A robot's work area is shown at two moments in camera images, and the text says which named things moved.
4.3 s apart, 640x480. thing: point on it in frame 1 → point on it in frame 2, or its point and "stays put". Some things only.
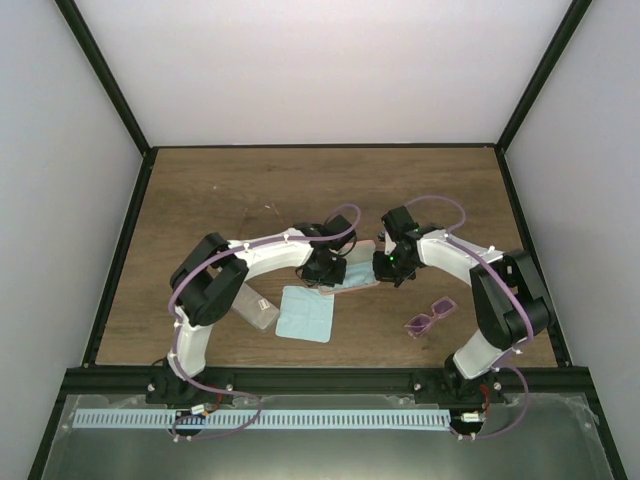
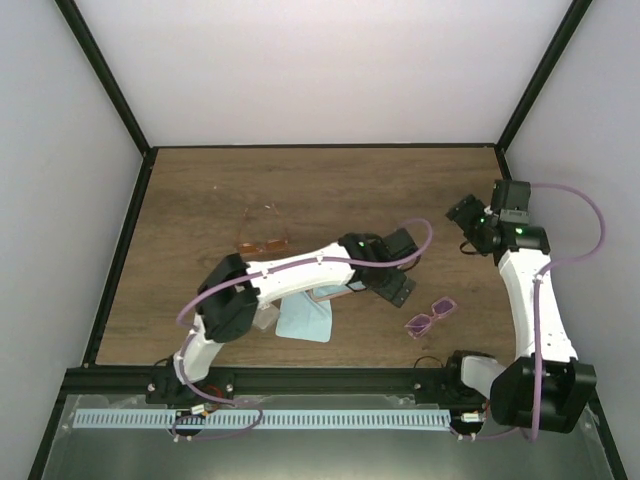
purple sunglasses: (422, 322) stays put
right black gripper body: (395, 270) → (475, 229)
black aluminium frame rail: (526, 381) stays put
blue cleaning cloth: (305, 314) stays put
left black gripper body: (325, 274) → (386, 288)
